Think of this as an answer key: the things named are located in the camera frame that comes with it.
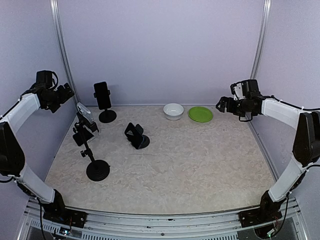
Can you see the right aluminium corner post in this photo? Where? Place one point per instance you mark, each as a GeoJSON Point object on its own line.
{"type": "Point", "coordinates": [267, 4]}

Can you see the white bowl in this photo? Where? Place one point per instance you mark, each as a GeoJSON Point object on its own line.
{"type": "Point", "coordinates": [173, 111]}

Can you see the clear-cased phone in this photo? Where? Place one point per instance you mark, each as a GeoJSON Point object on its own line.
{"type": "Point", "coordinates": [85, 114]}

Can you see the back black clamp stand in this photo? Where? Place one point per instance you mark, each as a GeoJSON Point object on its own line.
{"type": "Point", "coordinates": [107, 116]}

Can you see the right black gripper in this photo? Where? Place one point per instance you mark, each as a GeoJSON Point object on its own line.
{"type": "Point", "coordinates": [229, 108]}

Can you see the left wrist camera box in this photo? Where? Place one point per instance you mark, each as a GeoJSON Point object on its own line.
{"type": "Point", "coordinates": [47, 79]}

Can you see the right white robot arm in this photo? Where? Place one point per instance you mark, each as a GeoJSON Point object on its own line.
{"type": "Point", "coordinates": [305, 150]}

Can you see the white folding phone stand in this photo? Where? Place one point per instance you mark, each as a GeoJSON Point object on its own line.
{"type": "Point", "coordinates": [93, 130]}

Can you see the tall black pole stand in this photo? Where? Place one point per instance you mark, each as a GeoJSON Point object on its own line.
{"type": "Point", "coordinates": [98, 169]}

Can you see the aluminium corner post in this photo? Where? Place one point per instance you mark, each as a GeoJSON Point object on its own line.
{"type": "Point", "coordinates": [54, 6]}
{"type": "Point", "coordinates": [267, 4]}

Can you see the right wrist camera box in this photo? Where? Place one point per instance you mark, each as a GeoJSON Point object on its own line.
{"type": "Point", "coordinates": [245, 89]}

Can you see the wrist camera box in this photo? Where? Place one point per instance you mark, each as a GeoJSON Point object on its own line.
{"type": "Point", "coordinates": [245, 89]}
{"type": "Point", "coordinates": [47, 79]}

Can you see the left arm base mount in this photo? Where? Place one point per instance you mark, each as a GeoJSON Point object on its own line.
{"type": "Point", "coordinates": [70, 217]}

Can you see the left aluminium corner post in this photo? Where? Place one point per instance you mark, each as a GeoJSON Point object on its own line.
{"type": "Point", "coordinates": [54, 6]}

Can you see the low black round stand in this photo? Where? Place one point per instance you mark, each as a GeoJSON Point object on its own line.
{"type": "Point", "coordinates": [145, 143]}

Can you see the front aluminium rail frame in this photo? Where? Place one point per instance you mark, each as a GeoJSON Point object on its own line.
{"type": "Point", "coordinates": [103, 225]}

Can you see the small black phone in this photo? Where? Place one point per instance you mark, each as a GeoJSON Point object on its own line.
{"type": "Point", "coordinates": [78, 139]}

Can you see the blue-edged black phone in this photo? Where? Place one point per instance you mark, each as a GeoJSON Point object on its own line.
{"type": "Point", "coordinates": [134, 134]}

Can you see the green plate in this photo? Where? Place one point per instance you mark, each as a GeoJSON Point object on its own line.
{"type": "Point", "coordinates": [200, 114]}

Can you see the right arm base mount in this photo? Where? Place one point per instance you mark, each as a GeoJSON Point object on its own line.
{"type": "Point", "coordinates": [255, 216]}

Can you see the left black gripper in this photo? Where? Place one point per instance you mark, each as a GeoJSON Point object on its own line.
{"type": "Point", "coordinates": [65, 96]}

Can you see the back black phone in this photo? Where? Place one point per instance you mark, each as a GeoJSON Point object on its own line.
{"type": "Point", "coordinates": [102, 95]}

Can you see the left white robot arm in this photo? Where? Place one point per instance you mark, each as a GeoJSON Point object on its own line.
{"type": "Point", "coordinates": [12, 158]}

